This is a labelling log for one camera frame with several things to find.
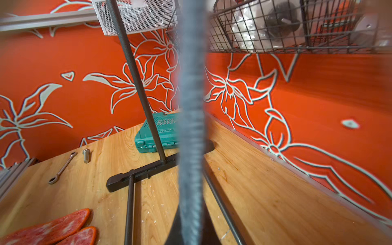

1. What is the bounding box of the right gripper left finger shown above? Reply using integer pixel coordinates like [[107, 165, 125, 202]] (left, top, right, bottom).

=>
[[165, 208, 184, 245]]

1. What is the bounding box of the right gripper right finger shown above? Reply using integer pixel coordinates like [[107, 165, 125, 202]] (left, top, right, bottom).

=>
[[201, 202, 221, 245]]

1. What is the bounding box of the red patterned insole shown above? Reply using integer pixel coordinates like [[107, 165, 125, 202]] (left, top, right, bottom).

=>
[[1, 208, 91, 245]]

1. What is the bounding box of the black garment rack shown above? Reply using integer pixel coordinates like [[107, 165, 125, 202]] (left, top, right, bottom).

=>
[[104, 0, 247, 245]]

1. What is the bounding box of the green tool case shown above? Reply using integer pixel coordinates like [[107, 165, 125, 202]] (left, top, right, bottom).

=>
[[134, 112, 179, 153]]

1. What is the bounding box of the steel bolt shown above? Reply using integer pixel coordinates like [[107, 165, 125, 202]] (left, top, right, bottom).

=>
[[82, 149, 90, 164]]

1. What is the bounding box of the metal wrench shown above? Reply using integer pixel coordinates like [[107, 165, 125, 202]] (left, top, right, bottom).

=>
[[48, 152, 77, 185]]

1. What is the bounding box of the white mesh basket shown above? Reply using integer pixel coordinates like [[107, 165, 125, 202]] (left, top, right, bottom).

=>
[[92, 1, 176, 36]]

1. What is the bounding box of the black wire basket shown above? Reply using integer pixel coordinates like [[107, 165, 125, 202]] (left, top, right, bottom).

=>
[[165, 0, 392, 55]]

